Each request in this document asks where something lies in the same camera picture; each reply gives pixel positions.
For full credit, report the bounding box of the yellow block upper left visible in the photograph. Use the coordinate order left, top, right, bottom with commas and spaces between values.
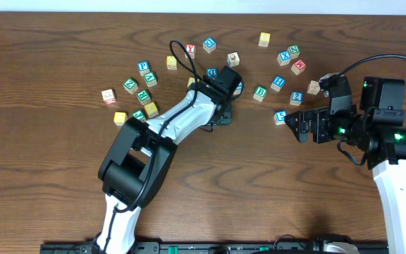
166, 56, 177, 70

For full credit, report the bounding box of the blue D block middle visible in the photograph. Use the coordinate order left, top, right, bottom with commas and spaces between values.
206, 68, 218, 78

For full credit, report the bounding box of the red M block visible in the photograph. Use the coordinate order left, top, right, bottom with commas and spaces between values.
291, 59, 307, 75

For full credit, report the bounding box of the white red picture block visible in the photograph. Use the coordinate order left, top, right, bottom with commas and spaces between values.
101, 89, 116, 104

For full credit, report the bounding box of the green N block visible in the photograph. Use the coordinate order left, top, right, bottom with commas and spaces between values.
288, 45, 301, 59

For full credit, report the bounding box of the blue X block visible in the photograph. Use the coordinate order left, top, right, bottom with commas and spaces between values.
277, 51, 292, 66

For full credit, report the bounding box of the blue 2 block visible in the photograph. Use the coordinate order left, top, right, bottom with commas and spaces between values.
290, 91, 303, 106

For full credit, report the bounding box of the blue H block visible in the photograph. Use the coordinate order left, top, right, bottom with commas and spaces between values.
271, 75, 286, 92

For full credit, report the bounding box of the green B block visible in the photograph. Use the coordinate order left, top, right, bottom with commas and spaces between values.
253, 85, 268, 102

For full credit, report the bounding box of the blue 5 block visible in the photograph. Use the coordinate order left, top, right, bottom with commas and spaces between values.
273, 110, 287, 126

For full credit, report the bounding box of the blue d block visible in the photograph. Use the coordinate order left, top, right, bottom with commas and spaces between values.
203, 37, 216, 54
206, 68, 218, 78

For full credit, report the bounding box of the green J block left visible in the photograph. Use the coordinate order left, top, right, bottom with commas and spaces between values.
132, 109, 147, 122

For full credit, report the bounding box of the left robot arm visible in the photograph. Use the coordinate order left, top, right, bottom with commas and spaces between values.
92, 66, 242, 253

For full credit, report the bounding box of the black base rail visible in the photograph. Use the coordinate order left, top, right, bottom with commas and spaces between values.
39, 240, 389, 254

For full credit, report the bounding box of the blue P block centre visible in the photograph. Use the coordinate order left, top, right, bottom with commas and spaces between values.
233, 81, 244, 95

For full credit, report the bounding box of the white block far right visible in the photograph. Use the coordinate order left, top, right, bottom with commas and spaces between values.
307, 80, 321, 95

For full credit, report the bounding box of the yellow block tilted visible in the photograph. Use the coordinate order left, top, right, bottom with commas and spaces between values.
144, 102, 159, 118

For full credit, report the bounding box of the red Y block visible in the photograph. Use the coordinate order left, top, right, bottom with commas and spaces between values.
185, 44, 196, 59

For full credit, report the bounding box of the yellow block top right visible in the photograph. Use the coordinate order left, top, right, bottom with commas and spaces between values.
259, 32, 271, 47

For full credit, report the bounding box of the blue D block top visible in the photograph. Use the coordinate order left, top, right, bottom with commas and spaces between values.
203, 37, 216, 54

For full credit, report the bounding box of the yellow block centre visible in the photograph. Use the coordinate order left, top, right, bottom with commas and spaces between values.
187, 78, 195, 87

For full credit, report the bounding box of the blue p block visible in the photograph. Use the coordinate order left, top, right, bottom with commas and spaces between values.
137, 61, 150, 76
233, 81, 244, 95

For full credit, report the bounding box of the white picture block centre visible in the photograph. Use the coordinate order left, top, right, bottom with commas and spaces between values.
227, 52, 240, 67

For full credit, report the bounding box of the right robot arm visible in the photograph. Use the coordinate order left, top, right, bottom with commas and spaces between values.
284, 75, 406, 253

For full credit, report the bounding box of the yellow block far left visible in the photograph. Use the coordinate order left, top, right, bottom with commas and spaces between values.
113, 111, 128, 126

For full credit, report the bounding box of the green R block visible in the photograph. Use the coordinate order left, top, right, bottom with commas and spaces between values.
136, 90, 152, 106

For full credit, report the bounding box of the green Z block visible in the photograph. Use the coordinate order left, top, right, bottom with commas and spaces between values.
123, 78, 138, 95

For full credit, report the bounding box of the blue P block left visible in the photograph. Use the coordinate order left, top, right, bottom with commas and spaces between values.
137, 61, 150, 76

